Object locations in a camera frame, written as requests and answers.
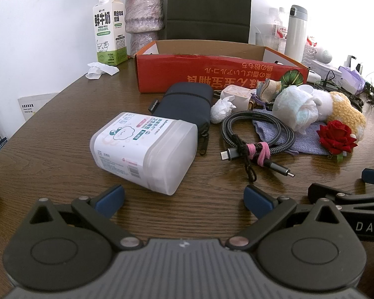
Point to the white charger adapter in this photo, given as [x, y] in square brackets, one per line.
[237, 96]

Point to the white crumpled tissue ball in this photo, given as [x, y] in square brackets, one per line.
[222, 110]

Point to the white round speaker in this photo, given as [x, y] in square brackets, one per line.
[322, 56]

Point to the white floor box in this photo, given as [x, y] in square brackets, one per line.
[34, 106]

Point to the dark blue zipper pouch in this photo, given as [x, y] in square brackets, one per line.
[184, 102]

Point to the pinkish grey ceramic vase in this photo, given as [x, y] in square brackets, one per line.
[143, 15]

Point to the white thermos bottle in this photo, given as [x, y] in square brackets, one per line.
[295, 37]

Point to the white flat box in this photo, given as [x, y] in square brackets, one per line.
[325, 68]

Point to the purple tissue pack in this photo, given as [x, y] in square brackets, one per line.
[352, 79]

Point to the yellow white plush toy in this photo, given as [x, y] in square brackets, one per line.
[346, 112]

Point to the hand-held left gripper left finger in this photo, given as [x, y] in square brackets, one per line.
[110, 199]

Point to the red artificial rose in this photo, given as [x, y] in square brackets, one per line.
[336, 137]

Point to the white rolled diaper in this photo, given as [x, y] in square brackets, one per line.
[296, 109]

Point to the black desk stand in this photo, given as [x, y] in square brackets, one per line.
[352, 62]

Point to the white plastic wipes container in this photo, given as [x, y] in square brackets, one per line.
[137, 152]

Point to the red cardboard box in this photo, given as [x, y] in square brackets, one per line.
[180, 71]

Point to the white power bank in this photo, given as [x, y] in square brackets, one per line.
[314, 77]

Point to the green white milk carton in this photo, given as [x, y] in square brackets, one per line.
[107, 31]

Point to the wooden desktop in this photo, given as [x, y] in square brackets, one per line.
[65, 130]

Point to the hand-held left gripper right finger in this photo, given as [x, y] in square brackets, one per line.
[258, 201]

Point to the purple knit cloth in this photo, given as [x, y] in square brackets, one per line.
[305, 141]

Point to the white crumpled paper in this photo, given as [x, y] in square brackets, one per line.
[99, 70]

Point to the clear plastic bottles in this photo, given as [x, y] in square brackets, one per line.
[279, 21]

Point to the dark paper bag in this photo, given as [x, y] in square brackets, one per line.
[205, 6]

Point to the clear glass container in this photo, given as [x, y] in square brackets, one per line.
[268, 42]

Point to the crumpled colourful packet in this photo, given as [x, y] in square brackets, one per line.
[268, 90]

